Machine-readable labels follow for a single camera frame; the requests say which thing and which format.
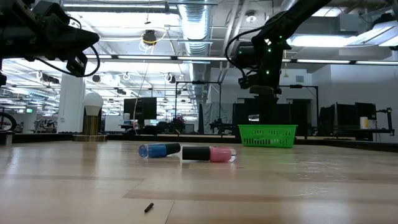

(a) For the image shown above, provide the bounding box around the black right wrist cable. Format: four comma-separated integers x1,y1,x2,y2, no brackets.
224,18,272,78

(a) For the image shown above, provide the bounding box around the bright ceiling light panel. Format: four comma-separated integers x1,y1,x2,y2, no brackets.
287,30,374,48

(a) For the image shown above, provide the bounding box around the black stand frame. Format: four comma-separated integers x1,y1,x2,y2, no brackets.
175,81,222,134
274,84,320,138

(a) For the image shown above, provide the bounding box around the black room partition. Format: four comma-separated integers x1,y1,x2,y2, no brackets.
233,98,312,135

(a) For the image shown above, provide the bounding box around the white building column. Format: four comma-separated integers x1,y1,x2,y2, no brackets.
57,74,86,134

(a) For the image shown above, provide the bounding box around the black desk monitor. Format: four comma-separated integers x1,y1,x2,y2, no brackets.
123,96,158,121

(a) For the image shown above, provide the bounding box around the black equipment stand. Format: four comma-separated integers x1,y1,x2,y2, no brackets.
375,106,396,136

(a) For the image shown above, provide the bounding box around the green plastic basket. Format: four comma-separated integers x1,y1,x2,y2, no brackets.
237,124,298,149

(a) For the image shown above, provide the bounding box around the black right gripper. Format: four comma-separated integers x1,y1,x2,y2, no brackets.
248,84,283,126

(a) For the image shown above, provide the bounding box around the black ceiling cable reel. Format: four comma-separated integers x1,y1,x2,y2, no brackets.
142,29,158,46

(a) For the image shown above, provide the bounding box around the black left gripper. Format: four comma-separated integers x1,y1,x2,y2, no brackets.
18,0,101,62

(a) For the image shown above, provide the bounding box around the silver ceiling duct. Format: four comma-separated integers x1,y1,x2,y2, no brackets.
178,0,213,103

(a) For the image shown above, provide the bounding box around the black bicycle wheel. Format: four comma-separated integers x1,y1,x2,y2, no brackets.
0,111,17,132

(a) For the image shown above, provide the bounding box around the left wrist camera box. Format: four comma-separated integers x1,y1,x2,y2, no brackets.
66,52,88,78

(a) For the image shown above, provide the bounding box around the black aluminium table frame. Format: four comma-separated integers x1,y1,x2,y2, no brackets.
0,132,398,153

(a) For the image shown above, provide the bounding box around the brass lamp with white bulb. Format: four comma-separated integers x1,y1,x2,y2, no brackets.
73,91,108,142

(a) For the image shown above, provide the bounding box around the blue nail polish bottle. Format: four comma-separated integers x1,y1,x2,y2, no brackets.
138,142,182,159

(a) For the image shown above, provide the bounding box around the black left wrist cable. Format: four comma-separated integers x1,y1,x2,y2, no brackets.
34,15,101,78

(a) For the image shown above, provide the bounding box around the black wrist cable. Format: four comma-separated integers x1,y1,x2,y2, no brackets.
34,15,101,78
224,18,272,78

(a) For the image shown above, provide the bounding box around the pink nail polish bottle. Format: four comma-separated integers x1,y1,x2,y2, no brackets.
182,146,238,164

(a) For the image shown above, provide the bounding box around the black monitor row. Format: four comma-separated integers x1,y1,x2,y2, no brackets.
319,101,377,131

